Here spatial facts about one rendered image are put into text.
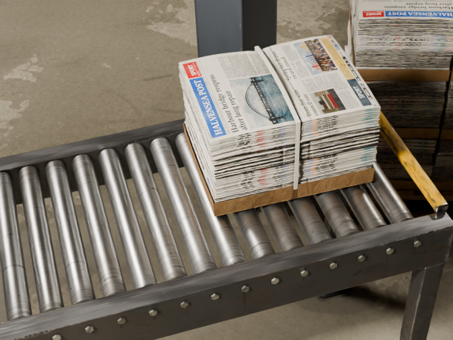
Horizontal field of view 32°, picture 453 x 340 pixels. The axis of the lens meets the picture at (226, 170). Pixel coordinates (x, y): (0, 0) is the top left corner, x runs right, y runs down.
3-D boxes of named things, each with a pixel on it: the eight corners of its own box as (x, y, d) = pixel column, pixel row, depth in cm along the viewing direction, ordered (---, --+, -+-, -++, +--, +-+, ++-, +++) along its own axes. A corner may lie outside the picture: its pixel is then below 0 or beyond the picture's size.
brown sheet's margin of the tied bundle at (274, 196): (245, 123, 197) (245, 110, 194) (282, 202, 176) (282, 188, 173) (183, 136, 194) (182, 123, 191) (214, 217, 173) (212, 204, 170)
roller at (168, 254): (143, 152, 199) (141, 137, 195) (191, 293, 165) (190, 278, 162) (124, 156, 198) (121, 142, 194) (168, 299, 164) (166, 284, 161)
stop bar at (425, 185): (367, 96, 204) (368, 90, 203) (449, 210, 174) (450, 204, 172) (355, 98, 204) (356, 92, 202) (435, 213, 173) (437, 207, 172)
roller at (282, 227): (242, 131, 204) (241, 116, 200) (307, 263, 170) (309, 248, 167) (223, 135, 203) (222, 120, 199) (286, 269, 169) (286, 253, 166)
